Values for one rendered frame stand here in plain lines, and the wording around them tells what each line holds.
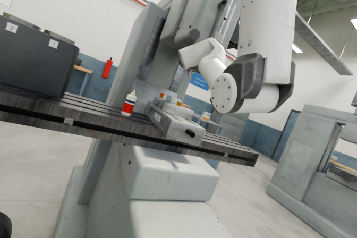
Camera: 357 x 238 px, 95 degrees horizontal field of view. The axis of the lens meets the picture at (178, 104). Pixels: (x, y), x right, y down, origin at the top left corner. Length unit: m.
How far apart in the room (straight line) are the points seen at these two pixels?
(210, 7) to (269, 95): 0.50
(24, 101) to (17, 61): 0.14
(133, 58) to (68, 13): 4.07
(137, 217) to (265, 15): 0.55
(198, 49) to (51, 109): 0.48
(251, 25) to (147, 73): 0.84
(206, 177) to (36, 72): 0.68
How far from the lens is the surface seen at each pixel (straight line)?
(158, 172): 0.57
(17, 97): 0.62
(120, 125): 0.61
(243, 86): 0.29
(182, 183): 0.63
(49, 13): 5.11
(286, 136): 7.69
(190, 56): 0.53
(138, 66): 1.08
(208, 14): 0.75
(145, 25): 1.12
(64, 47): 0.67
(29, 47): 0.69
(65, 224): 1.28
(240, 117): 6.37
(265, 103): 0.35
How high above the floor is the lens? 1.09
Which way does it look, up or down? 3 degrees down
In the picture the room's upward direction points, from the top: 21 degrees clockwise
